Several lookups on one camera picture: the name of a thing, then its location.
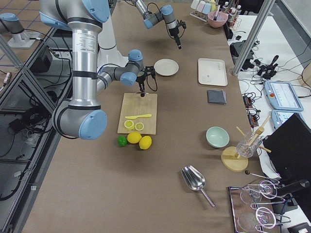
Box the black wire glass rack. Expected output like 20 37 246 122
228 180 291 233

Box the pink bowl with ice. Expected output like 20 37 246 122
207 11 228 28

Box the steel ice scoop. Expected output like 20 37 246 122
181 165 216 208

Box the copper wire bottle rack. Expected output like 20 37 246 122
222 1 242 31

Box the wooden cup stand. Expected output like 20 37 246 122
221 115 271 172

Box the yellow lemon near lime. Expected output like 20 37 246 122
127 132 142 144

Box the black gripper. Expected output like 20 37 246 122
168 26 182 49
136 72 147 93

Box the upper teach pendant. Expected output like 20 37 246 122
264 81 304 112

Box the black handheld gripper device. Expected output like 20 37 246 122
254 55 279 80

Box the beige round plate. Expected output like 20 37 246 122
154 59 179 77

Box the cream rabbit tray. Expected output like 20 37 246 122
198 58 228 86

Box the green lime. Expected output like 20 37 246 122
117 136 127 147

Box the grey folded cloth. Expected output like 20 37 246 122
207 89 226 105

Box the black monitor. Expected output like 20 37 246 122
263 113 311 182

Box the wooden cutting board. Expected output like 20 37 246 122
117 93 157 135

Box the mint green bowl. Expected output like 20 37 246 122
206 126 229 149

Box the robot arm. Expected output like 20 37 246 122
125 0 187 50
39 0 144 140

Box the spare robot base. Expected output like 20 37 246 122
0 13 35 49

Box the upper lemon slice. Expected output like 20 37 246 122
135 122 144 131

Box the aluminium frame post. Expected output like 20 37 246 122
232 0 275 77

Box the white cup rack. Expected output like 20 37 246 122
190 0 219 22

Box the clear crystal glass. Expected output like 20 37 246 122
237 132 262 158

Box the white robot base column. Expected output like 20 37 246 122
93 0 131 80

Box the yellow plastic knife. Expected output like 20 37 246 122
125 114 152 119

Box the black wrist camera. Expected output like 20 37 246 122
144 66 156 79
177 20 187 30

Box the lower teach pendant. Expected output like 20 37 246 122
271 110 303 129

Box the yellow lemon far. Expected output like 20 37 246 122
139 135 152 150

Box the teach pendant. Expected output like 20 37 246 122
264 81 304 112
271 110 303 129

